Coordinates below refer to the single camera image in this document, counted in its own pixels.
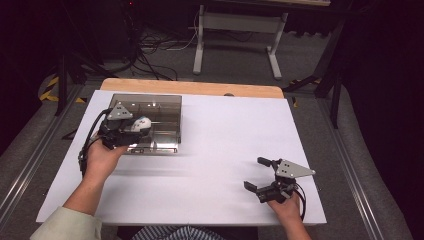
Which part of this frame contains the person's left hand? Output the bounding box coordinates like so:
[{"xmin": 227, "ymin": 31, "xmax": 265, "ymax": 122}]
[{"xmin": 80, "ymin": 133, "xmax": 130, "ymax": 184}]

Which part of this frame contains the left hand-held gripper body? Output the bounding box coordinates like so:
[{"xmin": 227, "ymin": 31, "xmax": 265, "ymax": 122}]
[{"xmin": 98, "ymin": 101, "xmax": 145, "ymax": 150}]

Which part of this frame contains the white metal stand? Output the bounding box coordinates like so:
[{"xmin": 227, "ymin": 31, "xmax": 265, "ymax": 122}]
[{"xmin": 192, "ymin": 3, "xmax": 290, "ymax": 81}]

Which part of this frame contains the yellow and black floor tape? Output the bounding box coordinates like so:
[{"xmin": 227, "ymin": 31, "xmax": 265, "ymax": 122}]
[{"xmin": 38, "ymin": 75, "xmax": 87, "ymax": 104}]

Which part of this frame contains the smoky clear drawer organizer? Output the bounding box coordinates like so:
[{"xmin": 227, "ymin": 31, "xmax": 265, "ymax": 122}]
[{"xmin": 108, "ymin": 93, "xmax": 183, "ymax": 148}]

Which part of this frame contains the bundle of floor cables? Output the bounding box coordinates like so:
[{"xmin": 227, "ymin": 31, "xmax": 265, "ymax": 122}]
[{"xmin": 128, "ymin": 24, "xmax": 201, "ymax": 82}]

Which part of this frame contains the person's striped clothing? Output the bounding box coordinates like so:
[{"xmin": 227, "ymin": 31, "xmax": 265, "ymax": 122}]
[{"xmin": 130, "ymin": 225, "xmax": 228, "ymax": 240}]

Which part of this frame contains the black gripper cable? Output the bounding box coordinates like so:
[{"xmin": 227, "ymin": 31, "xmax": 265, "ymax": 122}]
[
  {"xmin": 77, "ymin": 107, "xmax": 115, "ymax": 177},
  {"xmin": 292, "ymin": 182, "xmax": 308, "ymax": 222}
]

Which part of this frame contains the wooden table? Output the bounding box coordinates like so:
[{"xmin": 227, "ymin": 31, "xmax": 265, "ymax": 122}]
[{"xmin": 99, "ymin": 77, "xmax": 285, "ymax": 100}]

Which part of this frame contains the black metal stand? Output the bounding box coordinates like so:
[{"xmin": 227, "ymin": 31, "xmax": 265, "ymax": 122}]
[
  {"xmin": 53, "ymin": 46, "xmax": 109, "ymax": 117},
  {"xmin": 282, "ymin": 18, "xmax": 349, "ymax": 130}
]

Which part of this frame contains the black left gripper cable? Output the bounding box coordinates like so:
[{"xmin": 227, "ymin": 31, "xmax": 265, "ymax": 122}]
[{"xmin": 77, "ymin": 107, "xmax": 115, "ymax": 177}]

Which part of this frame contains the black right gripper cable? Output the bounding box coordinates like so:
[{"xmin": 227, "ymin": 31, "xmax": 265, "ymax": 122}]
[{"xmin": 292, "ymin": 182, "xmax": 308, "ymax": 222}]

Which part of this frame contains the metal floor rail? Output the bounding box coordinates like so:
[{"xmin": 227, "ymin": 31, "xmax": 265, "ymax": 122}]
[
  {"xmin": 0, "ymin": 83, "xmax": 86, "ymax": 231},
  {"xmin": 314, "ymin": 98, "xmax": 388, "ymax": 240}
]

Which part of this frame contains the white table sheet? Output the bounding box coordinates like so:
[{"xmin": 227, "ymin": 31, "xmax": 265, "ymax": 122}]
[{"xmin": 35, "ymin": 89, "xmax": 328, "ymax": 226}]

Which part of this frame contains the person's right hand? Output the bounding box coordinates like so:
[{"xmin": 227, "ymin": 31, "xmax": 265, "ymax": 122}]
[{"xmin": 266, "ymin": 192, "xmax": 303, "ymax": 224}]

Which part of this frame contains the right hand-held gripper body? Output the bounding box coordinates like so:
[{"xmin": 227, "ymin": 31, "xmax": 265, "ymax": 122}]
[{"xmin": 258, "ymin": 158, "xmax": 317, "ymax": 205}]

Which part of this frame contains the white and blue plush toy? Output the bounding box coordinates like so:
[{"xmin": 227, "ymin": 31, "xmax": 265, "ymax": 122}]
[{"xmin": 130, "ymin": 116, "xmax": 152, "ymax": 133}]

